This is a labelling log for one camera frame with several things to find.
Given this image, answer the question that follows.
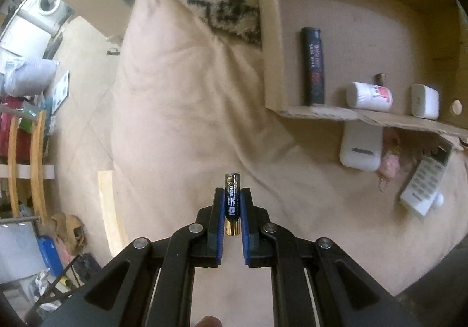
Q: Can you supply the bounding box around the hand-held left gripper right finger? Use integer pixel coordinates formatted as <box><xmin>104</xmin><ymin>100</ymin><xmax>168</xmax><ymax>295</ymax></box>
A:
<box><xmin>240</xmin><ymin>187</ymin><xmax>421</xmax><ymax>327</ymax></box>

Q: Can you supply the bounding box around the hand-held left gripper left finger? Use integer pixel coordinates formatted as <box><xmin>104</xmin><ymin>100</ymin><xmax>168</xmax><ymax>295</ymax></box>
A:
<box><xmin>42</xmin><ymin>187</ymin><xmax>225</xmax><ymax>327</ymax></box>

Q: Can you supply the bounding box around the white earbud case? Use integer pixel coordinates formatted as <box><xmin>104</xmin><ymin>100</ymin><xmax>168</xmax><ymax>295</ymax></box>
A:
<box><xmin>339</xmin><ymin>122</ymin><xmax>383</xmax><ymax>171</ymax></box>

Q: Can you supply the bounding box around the pink keychain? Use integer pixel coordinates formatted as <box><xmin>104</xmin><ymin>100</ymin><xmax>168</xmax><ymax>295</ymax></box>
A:
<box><xmin>378</xmin><ymin>129</ymin><xmax>403</xmax><ymax>196</ymax></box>

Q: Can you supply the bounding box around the black lighter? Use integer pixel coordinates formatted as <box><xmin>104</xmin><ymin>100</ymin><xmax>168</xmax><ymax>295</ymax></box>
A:
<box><xmin>300</xmin><ymin>27</ymin><xmax>327</xmax><ymax>107</ymax></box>

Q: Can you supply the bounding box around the white remote control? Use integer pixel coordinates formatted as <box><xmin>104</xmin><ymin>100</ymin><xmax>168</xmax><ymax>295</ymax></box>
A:
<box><xmin>398</xmin><ymin>140</ymin><xmax>455</xmax><ymax>218</ymax></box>

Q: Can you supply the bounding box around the white pill bottle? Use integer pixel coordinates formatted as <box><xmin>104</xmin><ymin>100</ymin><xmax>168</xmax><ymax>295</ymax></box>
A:
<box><xmin>345</xmin><ymin>82</ymin><xmax>393</xmax><ymax>112</ymax></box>

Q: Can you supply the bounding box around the small white rounded case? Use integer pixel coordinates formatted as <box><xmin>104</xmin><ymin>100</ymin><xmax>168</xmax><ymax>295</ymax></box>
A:
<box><xmin>410</xmin><ymin>83</ymin><xmax>440</xmax><ymax>120</ymax></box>

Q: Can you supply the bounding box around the brown cardboard box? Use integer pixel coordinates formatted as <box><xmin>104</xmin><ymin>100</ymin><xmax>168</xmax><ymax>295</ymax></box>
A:
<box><xmin>256</xmin><ymin>0</ymin><xmax>468</xmax><ymax>138</ymax></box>

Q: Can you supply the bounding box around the person's left hand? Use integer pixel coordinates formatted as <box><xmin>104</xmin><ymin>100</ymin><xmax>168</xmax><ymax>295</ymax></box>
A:
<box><xmin>193</xmin><ymin>316</ymin><xmax>223</xmax><ymax>327</ymax></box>

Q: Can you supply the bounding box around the tan crumpled bag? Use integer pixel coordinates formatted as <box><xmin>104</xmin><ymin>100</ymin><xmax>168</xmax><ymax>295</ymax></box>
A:
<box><xmin>51</xmin><ymin>213</ymin><xmax>85</xmax><ymax>251</ymax></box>

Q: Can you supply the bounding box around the blue box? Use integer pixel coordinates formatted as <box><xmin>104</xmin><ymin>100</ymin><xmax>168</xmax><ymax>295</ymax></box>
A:
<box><xmin>37</xmin><ymin>235</ymin><xmax>64</xmax><ymax>276</ymax></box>

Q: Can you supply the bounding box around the yellow wooden chair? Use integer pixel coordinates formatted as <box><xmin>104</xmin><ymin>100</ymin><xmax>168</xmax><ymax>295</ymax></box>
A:
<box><xmin>7</xmin><ymin>109</ymin><xmax>48</xmax><ymax>225</ymax></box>

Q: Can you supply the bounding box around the bathroom scale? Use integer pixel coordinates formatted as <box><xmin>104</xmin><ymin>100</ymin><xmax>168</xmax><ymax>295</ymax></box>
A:
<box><xmin>51</xmin><ymin>70</ymin><xmax>70</xmax><ymax>116</ymax></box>

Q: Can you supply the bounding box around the red bag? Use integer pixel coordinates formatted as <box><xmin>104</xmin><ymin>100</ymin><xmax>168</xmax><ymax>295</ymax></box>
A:
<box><xmin>0</xmin><ymin>115</ymin><xmax>33</xmax><ymax>159</ymax></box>

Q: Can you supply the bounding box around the grey plastic bag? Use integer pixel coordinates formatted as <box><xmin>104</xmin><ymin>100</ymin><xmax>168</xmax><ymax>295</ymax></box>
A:
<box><xmin>4</xmin><ymin>58</ymin><xmax>59</xmax><ymax>97</ymax></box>

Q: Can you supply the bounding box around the white washing machine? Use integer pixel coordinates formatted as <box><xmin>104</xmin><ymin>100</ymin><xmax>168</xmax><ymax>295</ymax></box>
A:
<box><xmin>18</xmin><ymin>0</ymin><xmax>74</xmax><ymax>35</ymax></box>

